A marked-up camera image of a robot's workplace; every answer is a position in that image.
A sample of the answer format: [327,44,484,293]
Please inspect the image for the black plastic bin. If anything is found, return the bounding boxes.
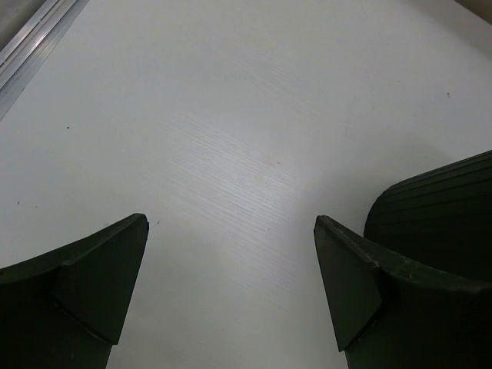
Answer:
[364,151,491,282]

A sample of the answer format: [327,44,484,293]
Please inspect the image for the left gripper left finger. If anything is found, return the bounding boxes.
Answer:
[1,214,149,368]

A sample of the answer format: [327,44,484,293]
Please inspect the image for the aluminium frame rail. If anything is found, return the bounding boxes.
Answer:
[1,0,88,116]

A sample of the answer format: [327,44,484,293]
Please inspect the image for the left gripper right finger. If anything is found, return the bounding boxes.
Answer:
[314,215,491,368]

